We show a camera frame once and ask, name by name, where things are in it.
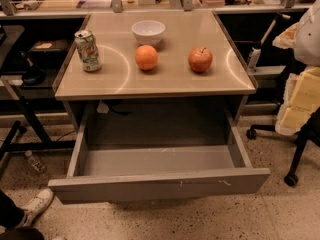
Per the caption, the black box under bench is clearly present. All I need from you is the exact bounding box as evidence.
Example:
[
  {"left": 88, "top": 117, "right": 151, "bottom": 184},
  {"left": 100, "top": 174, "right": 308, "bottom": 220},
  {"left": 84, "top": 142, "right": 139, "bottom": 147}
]
[{"left": 29, "top": 39, "right": 69, "bottom": 60}]

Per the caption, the orange fruit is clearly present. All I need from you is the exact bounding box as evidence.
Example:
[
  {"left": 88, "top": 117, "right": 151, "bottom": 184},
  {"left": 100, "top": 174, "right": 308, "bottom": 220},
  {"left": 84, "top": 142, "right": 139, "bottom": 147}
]
[{"left": 135, "top": 45, "right": 158, "bottom": 70}]

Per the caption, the white sneaker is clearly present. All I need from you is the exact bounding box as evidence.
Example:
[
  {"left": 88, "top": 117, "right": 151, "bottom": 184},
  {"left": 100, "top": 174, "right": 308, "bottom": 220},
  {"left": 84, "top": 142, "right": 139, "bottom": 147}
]
[{"left": 22, "top": 188, "right": 54, "bottom": 227}]

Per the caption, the black office chair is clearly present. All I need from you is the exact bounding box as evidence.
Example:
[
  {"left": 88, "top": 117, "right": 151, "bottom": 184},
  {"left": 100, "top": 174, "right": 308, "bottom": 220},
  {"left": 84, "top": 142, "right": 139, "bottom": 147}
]
[{"left": 242, "top": 115, "right": 320, "bottom": 192}]

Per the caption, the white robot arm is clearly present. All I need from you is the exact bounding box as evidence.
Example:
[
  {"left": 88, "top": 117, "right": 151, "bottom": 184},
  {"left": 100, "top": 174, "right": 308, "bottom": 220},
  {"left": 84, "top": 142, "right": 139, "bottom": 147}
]
[{"left": 273, "top": 0, "right": 320, "bottom": 136}]

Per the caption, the grey top drawer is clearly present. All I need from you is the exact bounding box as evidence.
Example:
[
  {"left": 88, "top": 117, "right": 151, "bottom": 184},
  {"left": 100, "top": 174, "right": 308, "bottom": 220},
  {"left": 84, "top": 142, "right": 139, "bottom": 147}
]
[{"left": 49, "top": 104, "right": 270, "bottom": 203}]

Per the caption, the black folding table stand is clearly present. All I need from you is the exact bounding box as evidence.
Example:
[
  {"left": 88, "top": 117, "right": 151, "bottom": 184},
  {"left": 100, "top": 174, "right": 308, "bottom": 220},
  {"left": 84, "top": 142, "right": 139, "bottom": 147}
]
[{"left": 0, "top": 25, "right": 76, "bottom": 162}]

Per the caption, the green white soda can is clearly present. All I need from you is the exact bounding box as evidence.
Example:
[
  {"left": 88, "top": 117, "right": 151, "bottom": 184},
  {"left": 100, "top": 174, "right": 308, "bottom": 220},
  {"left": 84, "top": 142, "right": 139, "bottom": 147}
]
[{"left": 74, "top": 30, "right": 102, "bottom": 72}]

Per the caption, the black round object under bench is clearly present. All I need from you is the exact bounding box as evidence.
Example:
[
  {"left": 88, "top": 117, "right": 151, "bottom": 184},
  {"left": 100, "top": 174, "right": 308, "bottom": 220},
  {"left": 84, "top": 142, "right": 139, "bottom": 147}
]
[{"left": 20, "top": 51, "right": 46, "bottom": 86}]

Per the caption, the red apple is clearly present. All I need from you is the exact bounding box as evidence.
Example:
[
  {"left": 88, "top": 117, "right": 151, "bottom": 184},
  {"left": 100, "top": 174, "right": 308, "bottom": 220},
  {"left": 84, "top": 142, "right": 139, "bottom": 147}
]
[{"left": 188, "top": 47, "right": 213, "bottom": 73}]

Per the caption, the plastic water bottle on floor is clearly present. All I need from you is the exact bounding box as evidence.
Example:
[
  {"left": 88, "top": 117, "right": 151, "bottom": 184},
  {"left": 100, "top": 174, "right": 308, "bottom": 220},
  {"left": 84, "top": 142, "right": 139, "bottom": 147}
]
[{"left": 25, "top": 150, "right": 46, "bottom": 173}]

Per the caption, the white bowl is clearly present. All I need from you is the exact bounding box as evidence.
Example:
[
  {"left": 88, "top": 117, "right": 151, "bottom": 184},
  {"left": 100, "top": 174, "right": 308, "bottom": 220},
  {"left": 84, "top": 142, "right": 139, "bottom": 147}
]
[{"left": 131, "top": 20, "right": 166, "bottom": 46}]

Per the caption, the grey drawer cabinet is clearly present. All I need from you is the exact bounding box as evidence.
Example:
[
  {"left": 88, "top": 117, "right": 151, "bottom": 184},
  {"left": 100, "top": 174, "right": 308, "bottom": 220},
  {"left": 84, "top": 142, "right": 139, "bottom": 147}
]
[{"left": 51, "top": 10, "right": 259, "bottom": 132}]

